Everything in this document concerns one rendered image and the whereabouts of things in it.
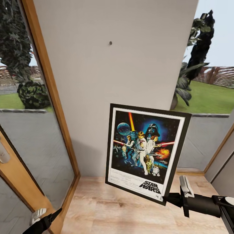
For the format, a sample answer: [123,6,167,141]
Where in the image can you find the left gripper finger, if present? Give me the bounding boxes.
[48,208,62,226]

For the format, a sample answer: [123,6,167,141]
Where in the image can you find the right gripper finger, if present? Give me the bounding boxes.
[168,193,180,198]
[162,195,183,208]

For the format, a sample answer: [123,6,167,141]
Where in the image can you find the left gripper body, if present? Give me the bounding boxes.
[22,216,50,234]

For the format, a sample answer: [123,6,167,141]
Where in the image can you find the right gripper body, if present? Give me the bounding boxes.
[180,187,207,217]

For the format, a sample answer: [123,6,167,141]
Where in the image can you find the poster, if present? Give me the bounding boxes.
[105,103,192,206]

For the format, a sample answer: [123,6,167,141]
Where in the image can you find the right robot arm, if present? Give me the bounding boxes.
[162,175,234,234]

